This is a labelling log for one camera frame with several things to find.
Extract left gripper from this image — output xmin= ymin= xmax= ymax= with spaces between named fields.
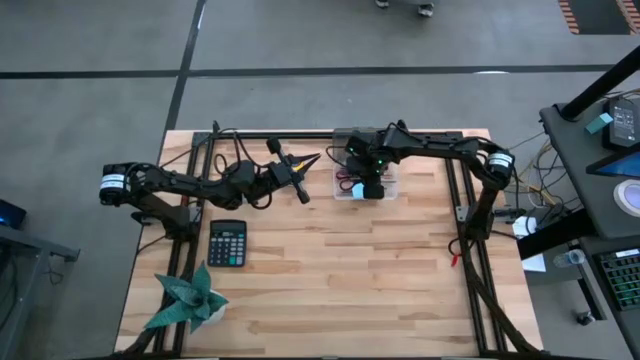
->
xmin=252 ymin=138 xmax=321 ymax=205

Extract red-handled scissors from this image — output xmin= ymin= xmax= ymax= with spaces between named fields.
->
xmin=335 ymin=168 xmax=357 ymax=194

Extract clear pencil case grey lid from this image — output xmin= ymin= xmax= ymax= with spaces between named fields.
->
xmin=332 ymin=128 xmax=400 ymax=202

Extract black desk calculator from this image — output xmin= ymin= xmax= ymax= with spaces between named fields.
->
xmin=206 ymin=219 xmax=248 ymax=268

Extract white small box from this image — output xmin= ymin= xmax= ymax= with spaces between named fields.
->
xmin=512 ymin=214 xmax=539 ymax=239

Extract green artificial plant white pot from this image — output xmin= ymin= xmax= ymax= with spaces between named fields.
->
xmin=143 ymin=260 xmax=230 ymax=335

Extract white paper sheet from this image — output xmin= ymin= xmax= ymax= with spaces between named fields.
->
xmin=522 ymin=253 xmax=549 ymax=274

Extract black side desk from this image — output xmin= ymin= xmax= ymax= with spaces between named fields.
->
xmin=517 ymin=97 xmax=640 ymax=360

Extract clear water bottle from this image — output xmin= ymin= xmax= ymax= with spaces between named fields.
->
xmin=552 ymin=248 xmax=586 ymax=269

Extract teal small box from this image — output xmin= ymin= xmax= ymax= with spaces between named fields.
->
xmin=585 ymin=112 xmax=614 ymax=135

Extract black monitor pole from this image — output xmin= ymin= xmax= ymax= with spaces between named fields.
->
xmin=558 ymin=44 xmax=640 ymax=122

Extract tablet with blue screen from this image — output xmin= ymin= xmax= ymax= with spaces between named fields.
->
xmin=585 ymin=149 xmax=640 ymax=179

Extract black power adapter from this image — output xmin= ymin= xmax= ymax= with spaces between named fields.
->
xmin=602 ymin=95 xmax=640 ymax=151

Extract RGB backlit keyboard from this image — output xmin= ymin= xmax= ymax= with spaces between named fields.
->
xmin=592 ymin=247 xmax=640 ymax=312

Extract black floor mat orange stripe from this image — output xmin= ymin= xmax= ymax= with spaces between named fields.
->
xmin=617 ymin=0 xmax=640 ymax=24
xmin=557 ymin=0 xmax=620 ymax=36

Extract grey metal cart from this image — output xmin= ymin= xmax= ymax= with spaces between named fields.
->
xmin=0 ymin=224 xmax=81 ymax=360

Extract black device blue light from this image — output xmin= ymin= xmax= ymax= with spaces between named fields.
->
xmin=0 ymin=198 xmax=27 ymax=231

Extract black aluminium table frame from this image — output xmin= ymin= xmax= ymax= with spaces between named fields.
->
xmin=112 ymin=119 xmax=546 ymax=359

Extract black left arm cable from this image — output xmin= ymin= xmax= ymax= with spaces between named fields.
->
xmin=157 ymin=127 xmax=239 ymax=167

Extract tangled floor cables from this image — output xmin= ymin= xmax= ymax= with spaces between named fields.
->
xmin=509 ymin=132 xmax=566 ymax=211

